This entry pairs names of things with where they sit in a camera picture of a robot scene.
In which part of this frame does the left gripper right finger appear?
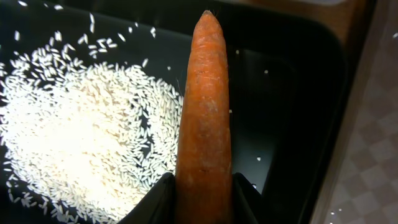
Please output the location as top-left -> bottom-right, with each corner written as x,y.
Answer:
233,172 -> 263,224

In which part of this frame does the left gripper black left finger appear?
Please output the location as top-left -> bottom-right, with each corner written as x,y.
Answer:
118,172 -> 175,224

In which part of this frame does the orange carrot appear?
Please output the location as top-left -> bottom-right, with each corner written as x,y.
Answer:
175,11 -> 233,223

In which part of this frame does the white rice pile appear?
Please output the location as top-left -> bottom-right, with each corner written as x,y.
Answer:
1,31 -> 183,223

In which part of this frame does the black plastic tray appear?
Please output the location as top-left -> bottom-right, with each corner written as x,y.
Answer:
1,1 -> 349,223

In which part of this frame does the brown serving tray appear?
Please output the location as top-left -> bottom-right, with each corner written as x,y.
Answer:
309,0 -> 398,224

